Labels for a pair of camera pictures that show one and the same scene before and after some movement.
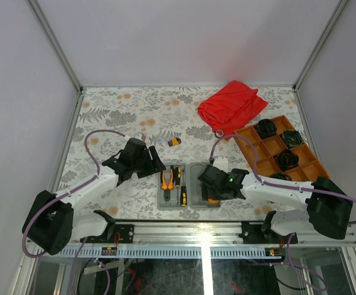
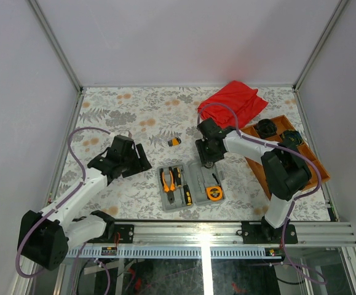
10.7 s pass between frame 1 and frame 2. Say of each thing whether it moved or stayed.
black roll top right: stayed
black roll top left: stayed
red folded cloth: stayed
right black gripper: moved
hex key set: stayed
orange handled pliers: moved
